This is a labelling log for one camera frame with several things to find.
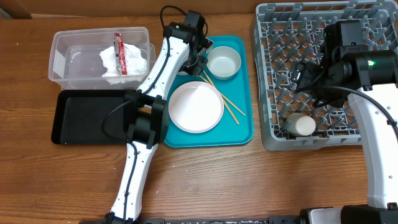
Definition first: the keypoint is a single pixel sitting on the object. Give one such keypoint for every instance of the black rail at table edge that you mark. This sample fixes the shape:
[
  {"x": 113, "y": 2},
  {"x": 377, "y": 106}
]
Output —
[{"x": 290, "y": 219}]

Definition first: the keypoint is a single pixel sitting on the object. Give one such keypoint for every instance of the wooden chopstick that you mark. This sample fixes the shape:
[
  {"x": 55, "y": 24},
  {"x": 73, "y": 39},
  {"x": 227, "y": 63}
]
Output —
[
  {"x": 225, "y": 103},
  {"x": 227, "y": 99}
]

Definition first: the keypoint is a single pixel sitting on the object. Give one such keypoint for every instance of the white napkin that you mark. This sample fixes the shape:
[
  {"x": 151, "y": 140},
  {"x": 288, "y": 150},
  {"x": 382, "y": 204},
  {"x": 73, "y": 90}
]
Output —
[{"x": 133, "y": 62}]

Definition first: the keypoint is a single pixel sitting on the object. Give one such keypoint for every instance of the teal plastic tray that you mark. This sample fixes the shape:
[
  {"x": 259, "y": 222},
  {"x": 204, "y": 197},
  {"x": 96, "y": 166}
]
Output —
[{"x": 237, "y": 89}]

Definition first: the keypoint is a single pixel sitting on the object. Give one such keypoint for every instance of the white paper cup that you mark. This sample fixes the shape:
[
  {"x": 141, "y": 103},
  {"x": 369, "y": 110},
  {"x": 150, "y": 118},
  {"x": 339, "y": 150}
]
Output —
[{"x": 300, "y": 124}]

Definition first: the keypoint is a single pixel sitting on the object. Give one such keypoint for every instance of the clear plastic bin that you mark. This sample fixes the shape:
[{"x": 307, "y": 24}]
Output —
[{"x": 75, "y": 58}]

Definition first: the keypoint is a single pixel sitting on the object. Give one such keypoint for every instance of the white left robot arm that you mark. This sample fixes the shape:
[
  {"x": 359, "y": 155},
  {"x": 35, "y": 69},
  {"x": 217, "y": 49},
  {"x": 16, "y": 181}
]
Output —
[{"x": 146, "y": 110}]

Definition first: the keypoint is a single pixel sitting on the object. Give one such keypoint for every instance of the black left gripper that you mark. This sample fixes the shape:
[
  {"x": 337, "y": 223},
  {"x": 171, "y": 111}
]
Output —
[{"x": 198, "y": 69}]

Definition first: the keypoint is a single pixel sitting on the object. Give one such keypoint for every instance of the red snack wrapper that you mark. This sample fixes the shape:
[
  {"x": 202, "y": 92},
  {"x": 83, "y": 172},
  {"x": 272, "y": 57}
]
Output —
[{"x": 120, "y": 54}]

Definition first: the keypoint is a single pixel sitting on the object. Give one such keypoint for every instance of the white round plate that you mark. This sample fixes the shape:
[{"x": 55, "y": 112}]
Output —
[{"x": 196, "y": 107}]

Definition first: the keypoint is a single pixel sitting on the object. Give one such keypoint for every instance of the wooden chopstick lower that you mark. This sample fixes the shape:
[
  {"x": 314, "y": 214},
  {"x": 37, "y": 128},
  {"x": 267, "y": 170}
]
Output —
[{"x": 225, "y": 103}]

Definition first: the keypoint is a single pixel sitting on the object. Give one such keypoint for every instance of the black tray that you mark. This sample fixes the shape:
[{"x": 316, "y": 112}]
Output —
[{"x": 79, "y": 113}]

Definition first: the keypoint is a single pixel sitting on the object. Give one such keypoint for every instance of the wooden chopstick upper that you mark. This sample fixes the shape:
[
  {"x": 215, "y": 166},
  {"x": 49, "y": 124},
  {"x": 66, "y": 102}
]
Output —
[{"x": 227, "y": 99}]

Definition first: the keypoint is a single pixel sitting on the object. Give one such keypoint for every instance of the pink bowl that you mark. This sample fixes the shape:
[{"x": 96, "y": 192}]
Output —
[{"x": 182, "y": 73}]

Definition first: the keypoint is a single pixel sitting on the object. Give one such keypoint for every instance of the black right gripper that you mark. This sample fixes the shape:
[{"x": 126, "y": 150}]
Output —
[{"x": 302, "y": 78}]

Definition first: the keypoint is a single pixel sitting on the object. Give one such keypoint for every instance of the grey-green bowl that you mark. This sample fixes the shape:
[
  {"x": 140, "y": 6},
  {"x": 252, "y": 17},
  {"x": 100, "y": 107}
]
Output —
[{"x": 223, "y": 62}]

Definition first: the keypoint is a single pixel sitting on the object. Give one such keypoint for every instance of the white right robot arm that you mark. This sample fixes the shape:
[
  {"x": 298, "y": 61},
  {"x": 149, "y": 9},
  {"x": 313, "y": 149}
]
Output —
[{"x": 367, "y": 80}]

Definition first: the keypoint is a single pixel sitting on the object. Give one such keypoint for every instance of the grey dishwasher rack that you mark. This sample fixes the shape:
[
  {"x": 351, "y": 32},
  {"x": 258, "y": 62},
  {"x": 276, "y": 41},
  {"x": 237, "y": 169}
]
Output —
[{"x": 285, "y": 33}]

